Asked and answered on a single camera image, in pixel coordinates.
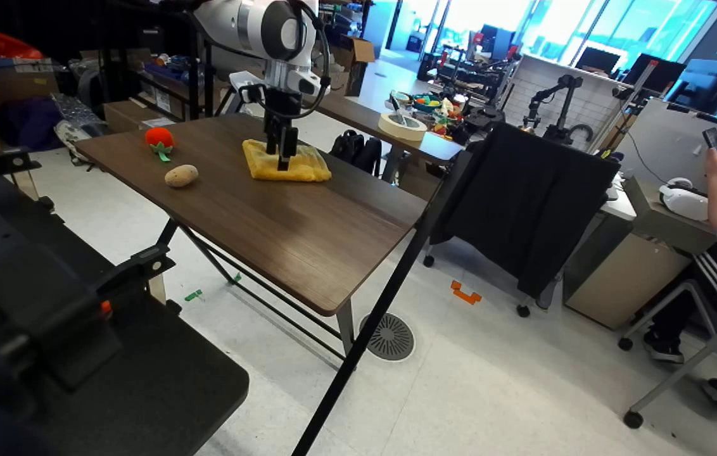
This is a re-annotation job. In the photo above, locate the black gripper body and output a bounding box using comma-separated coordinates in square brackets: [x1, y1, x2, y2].
[261, 87, 305, 141]

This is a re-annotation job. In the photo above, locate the yellow towel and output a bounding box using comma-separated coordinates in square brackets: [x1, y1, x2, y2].
[242, 137, 338, 185]

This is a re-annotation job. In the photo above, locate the beige toy potato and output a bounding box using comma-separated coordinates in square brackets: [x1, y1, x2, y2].
[161, 163, 204, 190]

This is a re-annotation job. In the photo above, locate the long grey desk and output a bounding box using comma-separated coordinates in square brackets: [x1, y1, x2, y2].
[208, 42, 467, 164]

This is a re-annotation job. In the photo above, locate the black backpack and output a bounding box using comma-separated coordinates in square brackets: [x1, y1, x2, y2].
[328, 127, 387, 176]

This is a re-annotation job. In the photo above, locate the small cardboard box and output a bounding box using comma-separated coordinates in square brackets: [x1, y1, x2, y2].
[348, 35, 381, 66]

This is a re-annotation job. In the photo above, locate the red toy tomato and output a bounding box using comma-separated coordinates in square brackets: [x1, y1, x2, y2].
[142, 125, 177, 164]

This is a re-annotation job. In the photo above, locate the cream tape roll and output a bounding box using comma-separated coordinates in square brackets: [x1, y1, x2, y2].
[376, 109, 431, 147]

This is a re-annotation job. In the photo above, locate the black shelving unit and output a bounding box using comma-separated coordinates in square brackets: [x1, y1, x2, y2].
[101, 0, 210, 121]

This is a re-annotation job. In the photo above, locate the colourful toy pile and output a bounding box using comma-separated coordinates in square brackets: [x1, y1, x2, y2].
[390, 87, 504, 137]

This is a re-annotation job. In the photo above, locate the black metal pole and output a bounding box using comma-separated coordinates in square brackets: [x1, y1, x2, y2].
[289, 149, 476, 456]

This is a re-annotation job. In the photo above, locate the round grey floor drain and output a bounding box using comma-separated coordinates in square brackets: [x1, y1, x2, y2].
[362, 312, 419, 365]

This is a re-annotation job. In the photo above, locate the black cloth covered cart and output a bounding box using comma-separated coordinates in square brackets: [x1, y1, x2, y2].
[422, 121, 624, 322]

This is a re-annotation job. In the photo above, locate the dark blue bag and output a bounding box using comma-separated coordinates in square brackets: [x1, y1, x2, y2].
[0, 95, 68, 155]

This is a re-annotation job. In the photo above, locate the black pegboard robot cart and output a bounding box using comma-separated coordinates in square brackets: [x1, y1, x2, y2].
[0, 137, 251, 456]

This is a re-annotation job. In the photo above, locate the black computer monitor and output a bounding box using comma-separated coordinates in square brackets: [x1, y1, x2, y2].
[664, 56, 717, 116]
[572, 45, 628, 75]
[621, 50, 686, 95]

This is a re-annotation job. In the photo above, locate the grey partition panel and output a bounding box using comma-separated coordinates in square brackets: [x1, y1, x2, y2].
[619, 95, 716, 193]

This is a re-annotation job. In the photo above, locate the white rounded device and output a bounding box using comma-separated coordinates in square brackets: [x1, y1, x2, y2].
[657, 175, 717, 226]

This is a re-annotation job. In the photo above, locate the black phone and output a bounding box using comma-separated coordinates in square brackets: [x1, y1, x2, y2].
[699, 125, 717, 164]

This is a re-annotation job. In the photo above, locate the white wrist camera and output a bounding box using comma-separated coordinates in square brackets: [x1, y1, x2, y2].
[225, 68, 270, 93]

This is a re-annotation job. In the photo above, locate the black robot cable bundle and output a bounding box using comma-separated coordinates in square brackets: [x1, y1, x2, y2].
[289, 0, 338, 116]

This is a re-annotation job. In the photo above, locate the black metal table frame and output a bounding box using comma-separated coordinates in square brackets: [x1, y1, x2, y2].
[147, 213, 360, 366]

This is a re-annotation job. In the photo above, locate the beige pedestal cabinet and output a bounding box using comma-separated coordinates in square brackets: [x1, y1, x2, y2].
[564, 213, 694, 331]

